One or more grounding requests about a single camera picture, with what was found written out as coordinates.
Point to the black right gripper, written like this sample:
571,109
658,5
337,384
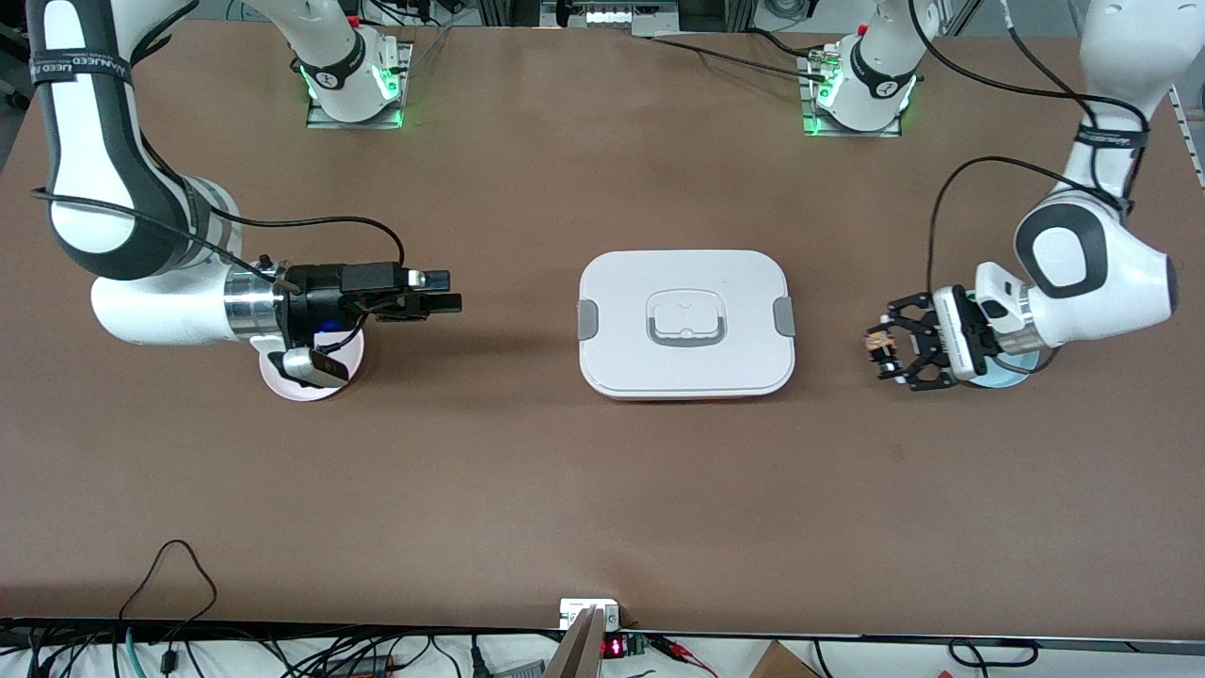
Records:
309,303

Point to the light blue round plate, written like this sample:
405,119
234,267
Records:
1003,377

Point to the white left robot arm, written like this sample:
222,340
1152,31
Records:
1120,282

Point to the pink round plate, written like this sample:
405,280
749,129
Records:
311,388

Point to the white lidded lunch box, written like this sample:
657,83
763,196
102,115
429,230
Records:
687,330

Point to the perforated aluminium strip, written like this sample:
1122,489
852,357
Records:
1191,132

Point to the brown cardboard piece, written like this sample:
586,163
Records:
781,664

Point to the small white box device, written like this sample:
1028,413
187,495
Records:
588,607

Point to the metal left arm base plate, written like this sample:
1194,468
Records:
814,130

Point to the red digit display board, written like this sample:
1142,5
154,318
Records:
617,647

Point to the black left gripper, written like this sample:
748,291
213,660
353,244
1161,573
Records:
979,338

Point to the grey slanted bar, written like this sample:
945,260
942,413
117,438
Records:
579,650

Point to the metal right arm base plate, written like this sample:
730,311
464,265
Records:
325,122

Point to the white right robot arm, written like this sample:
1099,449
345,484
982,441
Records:
94,141

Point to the metal equipment rack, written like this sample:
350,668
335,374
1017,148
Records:
621,14

